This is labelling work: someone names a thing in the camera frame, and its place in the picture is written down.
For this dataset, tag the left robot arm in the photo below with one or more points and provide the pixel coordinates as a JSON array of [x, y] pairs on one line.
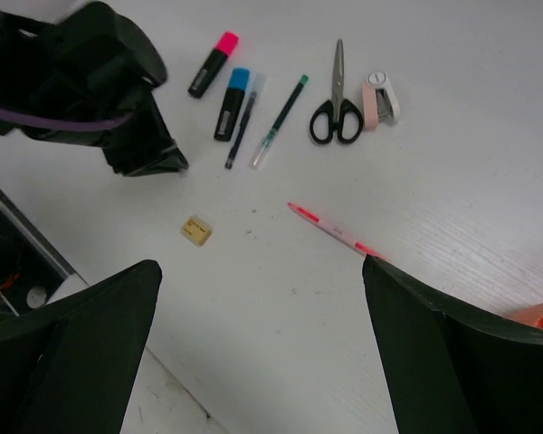
[[87, 80]]

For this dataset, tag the green capped pen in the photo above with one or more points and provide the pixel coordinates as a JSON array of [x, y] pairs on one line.
[[268, 139]]

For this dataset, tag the blue capped highlighter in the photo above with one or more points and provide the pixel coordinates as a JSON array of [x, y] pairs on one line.
[[231, 105]]

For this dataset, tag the pink pen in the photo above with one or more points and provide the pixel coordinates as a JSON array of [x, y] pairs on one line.
[[344, 237]]

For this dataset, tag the pink capped highlighter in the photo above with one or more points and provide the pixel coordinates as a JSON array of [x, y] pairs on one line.
[[213, 64]]

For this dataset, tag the small yellow eraser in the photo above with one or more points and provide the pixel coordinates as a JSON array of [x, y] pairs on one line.
[[196, 231]]

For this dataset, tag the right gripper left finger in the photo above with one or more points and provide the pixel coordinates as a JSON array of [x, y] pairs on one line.
[[70, 366]]

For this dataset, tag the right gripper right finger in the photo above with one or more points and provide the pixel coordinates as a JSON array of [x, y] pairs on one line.
[[452, 367]]

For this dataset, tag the black handled scissors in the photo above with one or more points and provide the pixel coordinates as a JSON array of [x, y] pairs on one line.
[[336, 109]]

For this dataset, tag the orange round divided container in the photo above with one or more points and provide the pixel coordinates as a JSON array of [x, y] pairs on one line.
[[529, 316]]

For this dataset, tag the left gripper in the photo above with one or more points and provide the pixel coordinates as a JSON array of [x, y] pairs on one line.
[[142, 144]]

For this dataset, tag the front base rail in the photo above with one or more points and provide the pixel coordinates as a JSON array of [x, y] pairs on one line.
[[33, 273]]

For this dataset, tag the black gel pen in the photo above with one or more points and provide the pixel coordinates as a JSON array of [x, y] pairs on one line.
[[254, 93]]

